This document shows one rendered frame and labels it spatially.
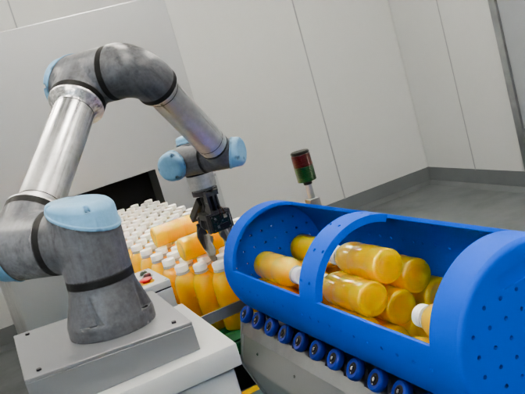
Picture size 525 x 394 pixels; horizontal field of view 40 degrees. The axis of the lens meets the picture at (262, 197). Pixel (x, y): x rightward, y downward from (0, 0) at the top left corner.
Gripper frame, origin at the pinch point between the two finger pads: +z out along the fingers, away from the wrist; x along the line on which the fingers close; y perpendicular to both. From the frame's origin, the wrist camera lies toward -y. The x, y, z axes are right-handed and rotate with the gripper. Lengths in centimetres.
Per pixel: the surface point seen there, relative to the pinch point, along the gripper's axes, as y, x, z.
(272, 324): 34.3, -4.4, 11.0
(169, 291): 7.5, -19.1, 1.4
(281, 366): 38.1, -6.4, 19.8
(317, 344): 56, -4, 11
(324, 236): 66, -1, -13
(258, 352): 24.9, -6.4, 19.8
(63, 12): -393, 64, -125
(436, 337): 105, -8, -5
